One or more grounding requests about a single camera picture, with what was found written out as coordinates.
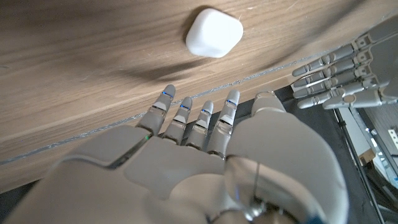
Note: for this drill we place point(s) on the white shelf cabinet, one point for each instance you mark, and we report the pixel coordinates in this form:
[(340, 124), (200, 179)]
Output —
[(354, 137)]

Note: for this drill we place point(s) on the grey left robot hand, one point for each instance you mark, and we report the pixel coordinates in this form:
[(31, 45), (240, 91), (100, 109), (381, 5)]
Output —
[(373, 62)]

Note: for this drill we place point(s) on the black backdrop stand pole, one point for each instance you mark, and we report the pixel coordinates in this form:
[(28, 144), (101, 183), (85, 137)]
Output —
[(357, 165)]

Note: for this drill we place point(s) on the white airpods case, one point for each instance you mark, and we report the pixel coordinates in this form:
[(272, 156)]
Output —
[(214, 34)]

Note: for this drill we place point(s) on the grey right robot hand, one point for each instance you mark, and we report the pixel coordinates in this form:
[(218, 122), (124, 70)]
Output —
[(186, 180)]

